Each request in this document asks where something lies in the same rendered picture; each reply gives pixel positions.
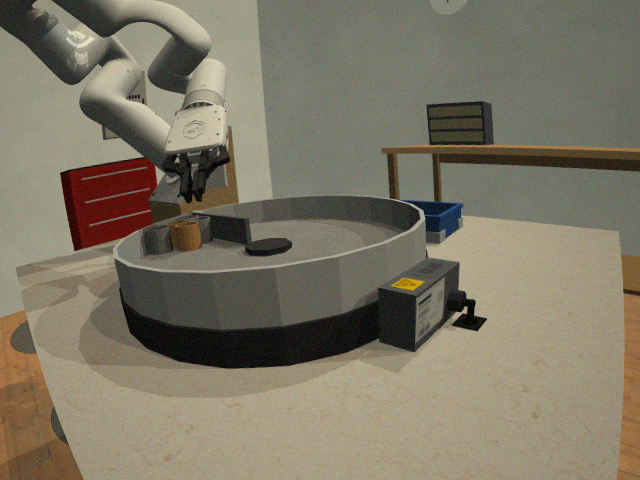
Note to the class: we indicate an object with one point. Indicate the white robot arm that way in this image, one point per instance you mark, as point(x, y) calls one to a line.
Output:
point(72, 55)

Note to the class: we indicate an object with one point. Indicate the bronze bushing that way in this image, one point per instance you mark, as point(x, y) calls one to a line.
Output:
point(172, 231)
point(188, 236)

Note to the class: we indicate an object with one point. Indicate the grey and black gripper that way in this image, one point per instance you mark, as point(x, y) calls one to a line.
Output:
point(198, 128)

